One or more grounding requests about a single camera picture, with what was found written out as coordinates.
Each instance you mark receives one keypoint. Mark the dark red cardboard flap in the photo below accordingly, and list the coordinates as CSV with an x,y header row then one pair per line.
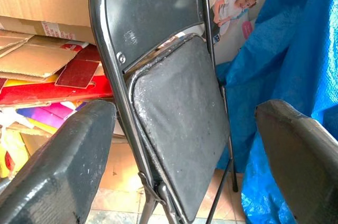
x,y
78,72

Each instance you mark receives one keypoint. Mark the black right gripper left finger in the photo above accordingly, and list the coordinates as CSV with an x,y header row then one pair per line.
x,y
60,166

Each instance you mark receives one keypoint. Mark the red flattened cardboard box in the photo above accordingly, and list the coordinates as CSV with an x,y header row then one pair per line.
x,y
52,92

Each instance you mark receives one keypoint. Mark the yellow cardboard piece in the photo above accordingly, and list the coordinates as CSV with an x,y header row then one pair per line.
x,y
5,155

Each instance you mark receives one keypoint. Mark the purple pink cardboard sheet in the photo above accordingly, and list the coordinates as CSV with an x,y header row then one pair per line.
x,y
50,114

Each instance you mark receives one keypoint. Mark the large brown cardboard box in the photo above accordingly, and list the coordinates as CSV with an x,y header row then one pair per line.
x,y
47,2

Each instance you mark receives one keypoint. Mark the blue plastic tarpaulin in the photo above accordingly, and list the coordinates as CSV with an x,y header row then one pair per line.
x,y
285,57

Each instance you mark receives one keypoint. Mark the black folding metal chair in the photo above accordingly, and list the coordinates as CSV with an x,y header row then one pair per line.
x,y
169,102

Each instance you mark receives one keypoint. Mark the white box with child picture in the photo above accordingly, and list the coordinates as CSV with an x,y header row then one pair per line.
x,y
235,10

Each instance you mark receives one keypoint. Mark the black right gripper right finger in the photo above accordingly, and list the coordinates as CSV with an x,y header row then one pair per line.
x,y
301,160

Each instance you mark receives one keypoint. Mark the flattened brown cardboard sheet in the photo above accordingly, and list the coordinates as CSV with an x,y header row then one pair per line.
x,y
34,57

